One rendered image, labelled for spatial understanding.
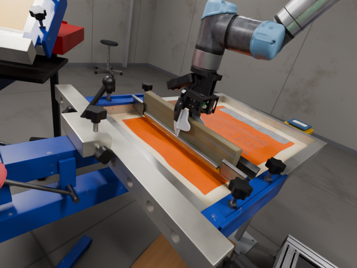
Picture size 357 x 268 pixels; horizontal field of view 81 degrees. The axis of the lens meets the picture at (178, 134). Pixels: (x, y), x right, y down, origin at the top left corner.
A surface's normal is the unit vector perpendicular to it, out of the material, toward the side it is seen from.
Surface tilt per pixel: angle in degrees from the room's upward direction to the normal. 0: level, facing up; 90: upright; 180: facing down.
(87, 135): 0
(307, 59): 90
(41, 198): 0
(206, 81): 90
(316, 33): 90
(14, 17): 32
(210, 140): 90
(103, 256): 0
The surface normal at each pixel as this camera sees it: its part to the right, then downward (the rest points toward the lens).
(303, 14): -0.33, 0.57
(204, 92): -0.73, 0.18
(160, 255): 0.22, -0.86
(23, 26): 0.29, -0.46
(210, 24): -0.52, 0.26
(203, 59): -0.33, 0.38
